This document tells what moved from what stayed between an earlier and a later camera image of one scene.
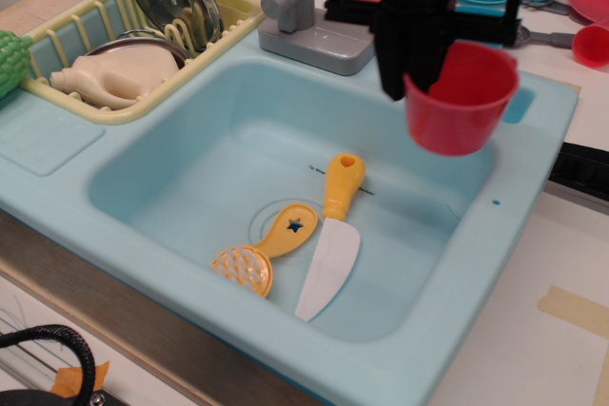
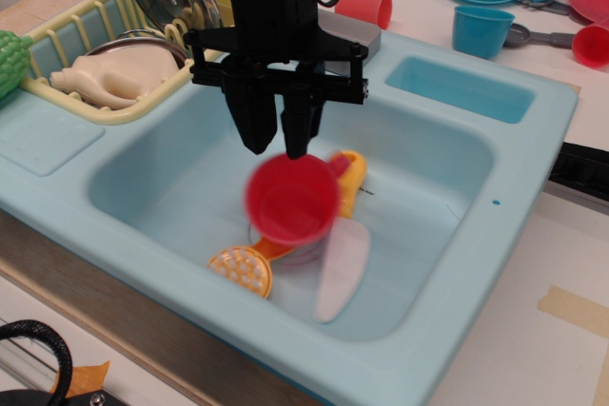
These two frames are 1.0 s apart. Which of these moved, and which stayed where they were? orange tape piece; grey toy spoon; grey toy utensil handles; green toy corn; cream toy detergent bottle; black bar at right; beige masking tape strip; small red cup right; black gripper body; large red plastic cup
Moved: black gripper body; large red plastic cup
Stayed: orange tape piece; beige masking tape strip; cream toy detergent bottle; black bar at right; green toy corn; grey toy spoon; grey toy utensil handles; small red cup right
